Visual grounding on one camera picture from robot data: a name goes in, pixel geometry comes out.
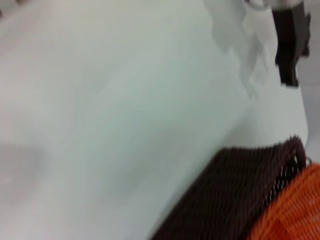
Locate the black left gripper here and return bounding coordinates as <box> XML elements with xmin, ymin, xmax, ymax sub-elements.
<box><xmin>271</xmin><ymin>7</ymin><xmax>312</xmax><ymax>88</ymax></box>

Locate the orange woven basket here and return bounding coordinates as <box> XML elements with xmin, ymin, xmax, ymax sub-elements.
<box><xmin>243</xmin><ymin>162</ymin><xmax>320</xmax><ymax>240</ymax></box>

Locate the dark brown woven basket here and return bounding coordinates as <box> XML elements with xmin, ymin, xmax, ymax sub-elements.
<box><xmin>147</xmin><ymin>134</ymin><xmax>308</xmax><ymax>240</ymax></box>

